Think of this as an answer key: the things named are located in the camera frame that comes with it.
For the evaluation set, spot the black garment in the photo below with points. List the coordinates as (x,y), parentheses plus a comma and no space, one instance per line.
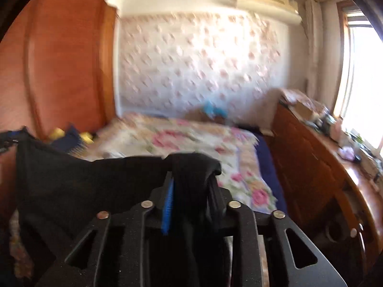
(59,195)

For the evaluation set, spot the circle-pattern sheer curtain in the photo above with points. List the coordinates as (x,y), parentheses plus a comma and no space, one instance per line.
(175,64)

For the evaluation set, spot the white wall air conditioner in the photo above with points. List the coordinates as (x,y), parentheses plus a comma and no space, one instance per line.
(285,11)

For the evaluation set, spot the navy blue bed sheet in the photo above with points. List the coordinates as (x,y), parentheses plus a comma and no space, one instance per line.
(268,172)

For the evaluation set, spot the teal object behind bed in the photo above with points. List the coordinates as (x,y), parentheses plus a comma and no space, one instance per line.
(212,111)

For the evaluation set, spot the wooden louvred wardrobe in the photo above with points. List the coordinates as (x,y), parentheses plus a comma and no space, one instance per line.
(57,67)

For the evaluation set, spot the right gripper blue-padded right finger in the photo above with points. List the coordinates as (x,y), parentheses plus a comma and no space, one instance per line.
(267,248)

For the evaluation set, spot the floral pink bedspread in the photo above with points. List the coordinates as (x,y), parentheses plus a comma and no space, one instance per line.
(136,134)

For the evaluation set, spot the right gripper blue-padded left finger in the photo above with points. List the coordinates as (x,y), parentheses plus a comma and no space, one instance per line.
(113,250)

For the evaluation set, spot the window with wooden frame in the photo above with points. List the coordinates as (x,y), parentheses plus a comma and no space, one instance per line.
(359,99)

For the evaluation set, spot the side window drape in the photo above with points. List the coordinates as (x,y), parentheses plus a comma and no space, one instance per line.
(314,33)

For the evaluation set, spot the long wooden sideboard cabinet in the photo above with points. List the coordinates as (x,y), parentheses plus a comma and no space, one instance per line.
(330,199)

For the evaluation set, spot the stack of folded clothes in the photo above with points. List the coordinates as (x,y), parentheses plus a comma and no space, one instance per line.
(69,140)

